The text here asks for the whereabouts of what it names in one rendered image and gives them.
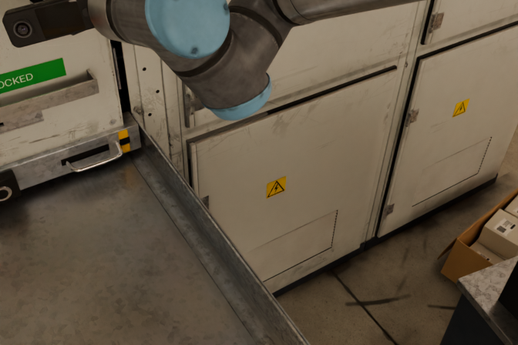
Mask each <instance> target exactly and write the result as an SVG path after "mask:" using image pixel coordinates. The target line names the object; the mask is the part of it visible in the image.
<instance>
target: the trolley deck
mask: <svg viewBox="0 0 518 345"><path fill-rule="evenodd" d="M150 138H151V139H152V140H153V141H154V142H155V144H156V145H157V147H158V148H159V149H160V151H161V152H162V154H164V156H165V157H166V158H167V160H168V161H169V162H170V164H171V165H172V167H173V168H174V169H175V170H176V171H177V173H178V174H179V176H180V177H181V179H182V180H183V181H184V182H185V183H186V185H187V186H188V188H189V189H190V191H191V192H192V193H193V194H194V195H195V197H196V198H197V200H198V201H199V202H200V204H201V205H202V207H203V208H204V209H205V210H206V211H207V213H208V214H209V216H210V217H211V219H212V220H213V221H214V222H215V223H216V225H217V226H218V228H219V229H220V230H221V232H222V233H223V234H224V235H225V236H226V238H227V239H228V241H229V242H230V244H231V245H232V246H233V248H235V250H236V251H237V253H238V254H239V255H240V257H241V258H242V260H243V261H244V262H245V263H246V264H247V266H248V267H249V269H250V270H251V272H252V273H253V274H254V275H255V276H256V278H257V279H258V281H259V282H260V283H261V285H262V286H263V288H265V290H266V291H267V293H268V294H269V295H270V297H271V298H272V300H273V301H274V302H275V303H276V304H277V306H278V307H279V308H280V310H281V311H282V313H283V314H284V315H285V316H286V317H287V319H288V320H289V322H290V323H291V325H292V326H293V327H294V328H295V329H296V331H297V332H298V334H299V335H300V336H301V338H302V339H303V341H304V342H305V343H306V344H307V345H310V343H309V342H308V341H307V340H306V338H305V337H304V335H303V334H302V333H301V331H300V330H299V329H298V328H297V326H296V325H295V324H294V322H293V321H292V320H291V318H290V317H289V316H288V315H287V313H286V312H285V311H284V309H283V308H282V306H281V305H280V304H279V302H278V301H277V300H276V299H275V297H274V296H273V295H272V293H271V292H270V290H269V289H268V288H267V287H266V286H265V284H264V283H263V281H262V280H261V278H260V277H259V276H258V275H257V274H256V273H255V271H254V270H253V268H252V267H251V265H250V264H249V263H248V261H246V259H245V258H244V256H243V255H242V254H241V252H240V251H239V249H238V248H237V247H236V246H235V245H234V243H233V242H232V241H231V239H230V238H229V236H228V235H227V234H226V233H225V232H224V230H223V229H222V227H221V226H220V224H219V223H218V222H217V221H216V220H215V218H214V217H213V216H212V214H211V213H210V211H209V210H208V209H207V207H206V206H205V205H204V204H203V202H202V201H201V200H200V198H199V197H198V196H197V194H196V193H195V192H194V191H193V189H192V188H191V187H190V185H189V184H188V182H187V181H186V180H185V179H184V177H183V176H182V175H181V174H180V172H179V171H178V169H177V168H176V167H175V165H174V164H173V163H172V162H171V160H170V159H169V157H168V156H167V155H166V153H165V152H164V151H163V150H162V149H161V147H160V146H159V144H158V143H157V142H156V140H155V139H154V138H153V137H152V135H150ZM20 191H21V193H22V195H21V196H19V197H16V198H14V199H10V200H8V201H5V202H3V203H0V345H257V344H256V343H255V342H254V340H253V338H252V337H251V335H250V334H249V333H248V331H247V330H246V328H245V327H244V325H243V324H242V322H241V321H240V319H239V318H238V316H237V314H236V313H235V312H234V311H233V309H232V308H231V306H230V304H229V303H228V302H227V300H226V299H225V297H224V296H223V294H222V293H221V292H220V290H219V289H218V287H217V285H216V284H215V282H214V281H213V280H212V279H211V277H210V275H209V274H208V272H207V271H206V270H205V268H204V266H203V265H202V264H201V262H200V261H199V260H198V258H197V256H196V255H195V253H194V252H193V250H192V249H191V248H190V246H189V245H188V243H187V241H186V240H185V239H184V238H183V236H182V234H181V233H180V231H179V230H178V229H177V227H176V226H175V224H174V223H173V221H172V219H171V218H170V217H169V216H168V214H167V212H166V211H165V209H164V208H163V207H162V205H161V204H160V202H159V200H158V199H157V198H156V197H155V195H154V194H153V192H152V190H151V189H150V187H149V186H148V185H147V184H146V182H145V180H144V179H143V177H142V176H141V175H140V173H139V171H138V170H137V168H136V167H135V166H134V165H133V163H132V161H131V160H130V158H129V157H128V155H127V154H126V153H123V155H122V157H120V158H118V159H115V160H113V161H111V162H107V163H105V164H102V165H100V166H97V167H94V168H91V169H87V170H85V171H82V172H70V173H67V174H65V175H63V176H59V177H56V178H54V179H50V180H48V181H45V182H43V183H40V184H37V185H34V186H31V187H29V188H26V189H22V190H20Z"/></svg>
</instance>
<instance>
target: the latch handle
mask: <svg viewBox="0 0 518 345"><path fill-rule="evenodd" d="M116 145H117V148H118V150H119V154H117V155H114V156H111V157H109V158H107V159H103V160H100V161H98V162H95V163H92V164H89V165H87V166H83V167H80V168H75V167H74V166H73V165H72V164H71V163H70V162H69V160H67V159H66V160H65V161H64V162H65V164H66V165H67V166H68V167H69V168H70V169H71V170H72V171H73V172H76V173H79V172H82V171H85V170H87V169H91V168H94V167H97V166H100V165H102V164H105V163H107V162H111V161H113V160H115V159H118V158H120V157H122V155H123V148H122V146H121V144H120V143H119V142H118V143H117V144H116Z"/></svg>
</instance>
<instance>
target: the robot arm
mask: <svg viewBox="0 0 518 345"><path fill-rule="evenodd" d="M29 1H30V5H24V6H21V7H18V8H13V9H9V10H7V11H6V12H5V14H4V16H3V19H2V23H3V25H4V27H5V30H6V32H7V34H8V37H9V39H10V41H11V43H12V44H13V45H14V46H15V47H16V48H21V47H25V46H28V45H33V44H36V43H40V42H44V41H48V40H51V39H56V38H59V37H63V36H66V35H76V34H79V33H80V32H84V31H85V30H89V29H92V28H95V29H96V30H97V31H98V32H99V33H100V34H101V35H103V36H104V37H106V38H108V39H110V40H114V41H118V42H125V43H129V44H132V45H138V46H142V47H146V48H150V49H152V50H153V51H154V52H155V53H156V54H157V55H158V56H159V57H160V58H161V59H162V60H163V61H164V62H165V63H166V64H167V65H168V66H169V67H170V69H171V70H172V71H173V72H174V73H175V74H176V75H177V76H178V77H179V78H180V79H181V80H182V81H183V83H184V84H185V85H186V86H187V87H188V88H189V89H190V90H191V91H192V92H193V93H194V94H195V95H196V97H197V98H198V99H199V100H200V101H201V102H202V104H203V106H204V107H205V108H207V109H209V110H210V111H211V112H212V113H213V114H214V115H216V116H217V117H219V118H220V119H224V120H227V121H235V120H240V119H244V118H247V117H248V116H251V115H253V114H254V113H255V112H257V111H258V110H259V109H260V108H261V107H262V106H263V105H264V104H265V103H266V101H267V100H268V99H269V97H270V95H271V90H272V84H271V77H270V76H269V75H268V74H267V73H266V71H267V69H268V68H269V66H270V64H271V63H272V61H273V60H274V57H275V56H276V54H277V53H278V50H279V49H280V47H281V46H282V44H283V43H284V40H285V39H286V38H287V36H288V34H289V32H290V30H291V29H292V28H293V27H296V26H301V25H307V24H311V23H313V22H316V21H319V20H323V19H328V18H335V17H339V16H344V15H351V14H356V13H360V12H368V11H372V10H376V9H381V8H388V7H392V6H397V5H404V4H409V3H413V2H421V1H425V0H230V2H229V4H227V0H45V1H44V0H29Z"/></svg>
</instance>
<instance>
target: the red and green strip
mask: <svg viewBox="0 0 518 345"><path fill-rule="evenodd" d="M64 75H66V70H65V66H64V62H63V59H62V58H60V59H55V60H52V61H48V62H43V63H40V64H38V65H32V66H29V67H26V68H23V69H18V70H15V71H11V72H6V73H3V74H0V94H2V93H5V92H10V91H12V90H16V89H20V88H23V87H26V86H29V85H34V84H37V83H40V82H45V81H48V80H51V79H56V78H58V77H62V76H64Z"/></svg>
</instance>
